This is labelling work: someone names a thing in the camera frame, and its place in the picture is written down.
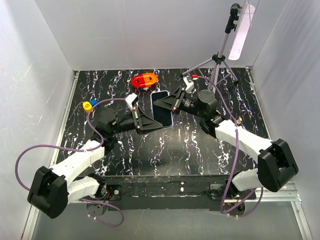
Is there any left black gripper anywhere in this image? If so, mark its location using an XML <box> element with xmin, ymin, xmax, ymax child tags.
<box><xmin>110</xmin><ymin>105</ymin><xmax>163</xmax><ymax>135</ymax></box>

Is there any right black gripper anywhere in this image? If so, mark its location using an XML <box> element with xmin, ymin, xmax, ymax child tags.
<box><xmin>153</xmin><ymin>87</ymin><xmax>205</xmax><ymax>120</ymax></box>

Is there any phone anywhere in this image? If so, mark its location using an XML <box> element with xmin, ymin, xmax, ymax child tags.
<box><xmin>150</xmin><ymin>90</ymin><xmax>174</xmax><ymax>128</ymax></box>

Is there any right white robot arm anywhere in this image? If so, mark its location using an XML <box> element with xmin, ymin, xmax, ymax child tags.
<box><xmin>152</xmin><ymin>88</ymin><xmax>299</xmax><ymax>199</ymax></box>

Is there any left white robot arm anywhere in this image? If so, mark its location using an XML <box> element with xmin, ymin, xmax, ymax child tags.
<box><xmin>27</xmin><ymin>104</ymin><xmax>163</xmax><ymax>219</ymax></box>

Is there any red orange toy boat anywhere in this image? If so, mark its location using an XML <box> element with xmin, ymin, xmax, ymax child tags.
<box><xmin>131</xmin><ymin>72</ymin><xmax>158</xmax><ymax>90</ymax></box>

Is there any blue toy block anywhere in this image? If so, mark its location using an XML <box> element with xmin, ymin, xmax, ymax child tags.
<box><xmin>89</xmin><ymin>98</ymin><xmax>98</xmax><ymax>108</ymax></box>

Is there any yellow toy block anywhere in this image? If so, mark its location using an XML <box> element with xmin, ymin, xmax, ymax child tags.
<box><xmin>82</xmin><ymin>101</ymin><xmax>95</xmax><ymax>113</ymax></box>

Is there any lilac tripod stand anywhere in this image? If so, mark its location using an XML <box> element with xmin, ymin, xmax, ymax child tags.
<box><xmin>181</xmin><ymin>3</ymin><xmax>242</xmax><ymax>84</ymax></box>

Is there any white light bar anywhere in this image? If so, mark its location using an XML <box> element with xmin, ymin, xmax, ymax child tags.
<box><xmin>228</xmin><ymin>0</ymin><xmax>256</xmax><ymax>61</ymax></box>

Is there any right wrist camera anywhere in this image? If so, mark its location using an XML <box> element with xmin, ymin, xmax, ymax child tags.
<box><xmin>182</xmin><ymin>74</ymin><xmax>198</xmax><ymax>94</ymax></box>

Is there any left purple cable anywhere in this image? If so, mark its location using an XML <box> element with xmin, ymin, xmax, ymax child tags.
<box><xmin>14</xmin><ymin>98</ymin><xmax>125</xmax><ymax>228</ymax></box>

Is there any purple cable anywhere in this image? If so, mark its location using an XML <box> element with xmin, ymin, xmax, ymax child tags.
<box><xmin>14</xmin><ymin>98</ymin><xmax>125</xmax><ymax>228</ymax></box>
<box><xmin>196</xmin><ymin>75</ymin><xmax>265</xmax><ymax>218</ymax></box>

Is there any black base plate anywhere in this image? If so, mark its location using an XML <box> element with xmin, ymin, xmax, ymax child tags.
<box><xmin>77</xmin><ymin>174</ymin><xmax>258</xmax><ymax>212</ymax></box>

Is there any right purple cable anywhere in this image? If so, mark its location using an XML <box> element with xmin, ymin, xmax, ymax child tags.
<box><xmin>196</xmin><ymin>75</ymin><xmax>265</xmax><ymax>218</ymax></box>

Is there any aluminium frame rail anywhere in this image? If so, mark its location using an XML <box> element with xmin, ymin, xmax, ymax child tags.
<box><xmin>19</xmin><ymin>71</ymin><xmax>303</xmax><ymax>238</ymax></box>

